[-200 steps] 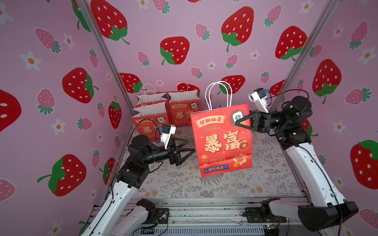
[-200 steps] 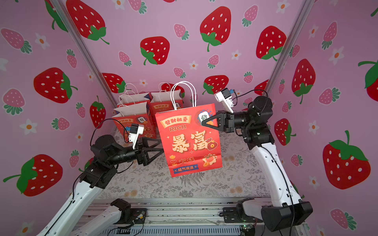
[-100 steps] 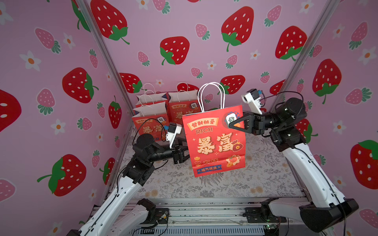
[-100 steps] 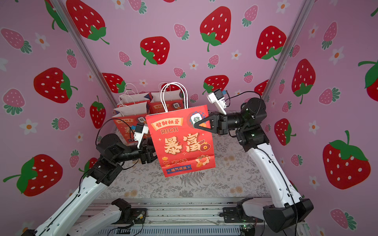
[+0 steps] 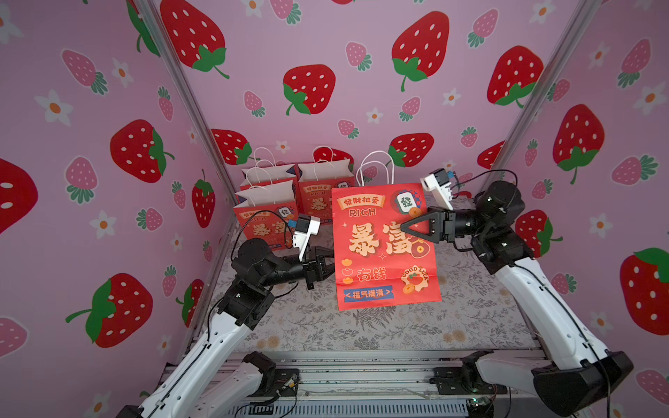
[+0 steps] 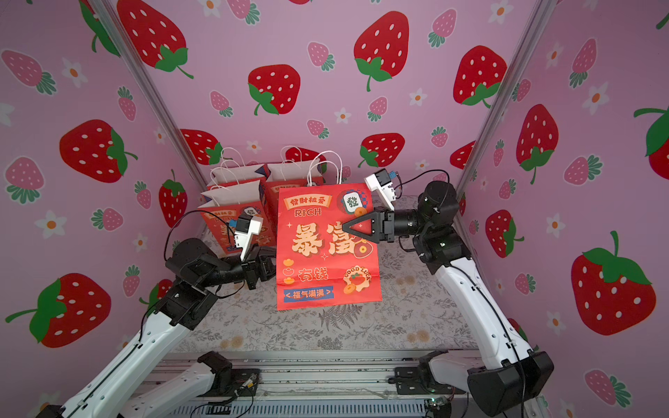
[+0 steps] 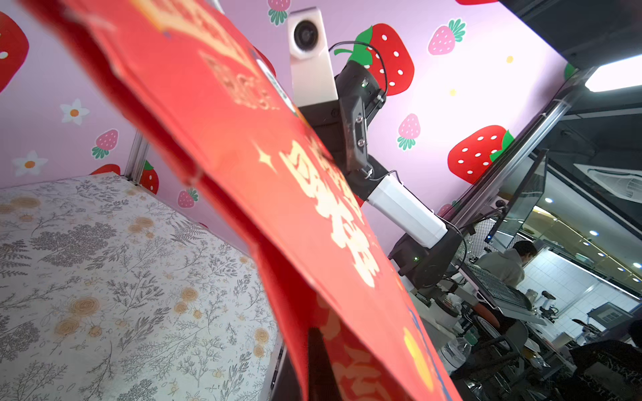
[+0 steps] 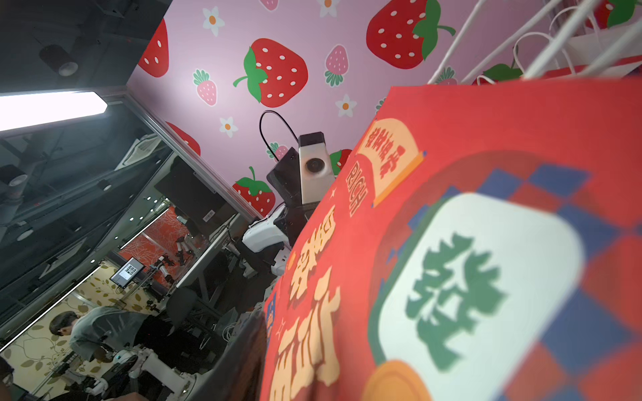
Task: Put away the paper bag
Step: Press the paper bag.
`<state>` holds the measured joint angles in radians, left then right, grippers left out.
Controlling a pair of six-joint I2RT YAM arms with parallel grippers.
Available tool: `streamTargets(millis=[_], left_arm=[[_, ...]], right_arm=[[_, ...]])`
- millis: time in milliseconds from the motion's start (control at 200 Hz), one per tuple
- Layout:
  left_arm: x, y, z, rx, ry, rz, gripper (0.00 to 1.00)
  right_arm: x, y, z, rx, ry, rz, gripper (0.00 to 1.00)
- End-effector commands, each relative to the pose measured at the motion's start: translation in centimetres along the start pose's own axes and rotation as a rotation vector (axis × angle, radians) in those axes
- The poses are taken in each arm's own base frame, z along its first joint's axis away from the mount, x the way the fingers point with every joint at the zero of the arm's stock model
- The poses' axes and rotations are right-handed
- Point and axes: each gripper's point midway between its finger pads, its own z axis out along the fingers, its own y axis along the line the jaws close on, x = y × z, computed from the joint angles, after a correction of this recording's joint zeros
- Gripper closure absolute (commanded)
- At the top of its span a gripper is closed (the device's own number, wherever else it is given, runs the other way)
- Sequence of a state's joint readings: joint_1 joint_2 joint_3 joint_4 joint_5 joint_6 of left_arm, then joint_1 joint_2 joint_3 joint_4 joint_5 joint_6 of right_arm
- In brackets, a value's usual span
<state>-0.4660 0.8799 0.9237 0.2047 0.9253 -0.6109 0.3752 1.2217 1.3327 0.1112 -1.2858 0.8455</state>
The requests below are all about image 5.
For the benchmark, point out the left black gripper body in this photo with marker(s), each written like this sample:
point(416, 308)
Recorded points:
point(307, 272)

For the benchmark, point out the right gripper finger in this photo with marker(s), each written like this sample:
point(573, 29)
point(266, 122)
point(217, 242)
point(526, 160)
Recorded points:
point(431, 216)
point(422, 230)

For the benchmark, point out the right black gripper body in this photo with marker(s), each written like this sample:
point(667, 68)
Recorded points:
point(442, 225)

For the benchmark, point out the red paper bag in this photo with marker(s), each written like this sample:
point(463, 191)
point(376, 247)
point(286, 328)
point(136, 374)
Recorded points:
point(269, 213)
point(267, 171)
point(330, 169)
point(377, 264)

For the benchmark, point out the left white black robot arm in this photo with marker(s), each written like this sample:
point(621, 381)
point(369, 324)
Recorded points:
point(188, 391)

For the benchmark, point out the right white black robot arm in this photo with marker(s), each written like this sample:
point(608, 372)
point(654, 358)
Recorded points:
point(580, 369)

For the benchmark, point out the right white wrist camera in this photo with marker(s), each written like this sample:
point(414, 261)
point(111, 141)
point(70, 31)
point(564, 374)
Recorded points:
point(439, 183)

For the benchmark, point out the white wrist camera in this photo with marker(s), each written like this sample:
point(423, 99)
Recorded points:
point(439, 183)
point(304, 227)

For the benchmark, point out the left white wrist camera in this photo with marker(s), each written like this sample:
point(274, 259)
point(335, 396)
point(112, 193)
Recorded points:
point(304, 227)

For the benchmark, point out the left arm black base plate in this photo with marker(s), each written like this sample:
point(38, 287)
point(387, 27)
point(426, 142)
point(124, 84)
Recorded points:
point(280, 381)

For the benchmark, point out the right aluminium frame post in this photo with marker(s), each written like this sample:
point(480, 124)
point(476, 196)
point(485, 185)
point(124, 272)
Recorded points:
point(551, 29)

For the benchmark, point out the aluminium frame post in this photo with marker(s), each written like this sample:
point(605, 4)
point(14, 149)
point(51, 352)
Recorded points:
point(158, 32)
point(551, 29)

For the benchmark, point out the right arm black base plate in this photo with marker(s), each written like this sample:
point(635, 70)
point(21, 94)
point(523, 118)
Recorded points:
point(453, 381)

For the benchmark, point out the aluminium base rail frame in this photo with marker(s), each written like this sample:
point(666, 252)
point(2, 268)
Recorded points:
point(336, 375)

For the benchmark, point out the left aluminium frame post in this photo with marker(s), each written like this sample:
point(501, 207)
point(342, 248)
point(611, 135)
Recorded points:
point(158, 32)

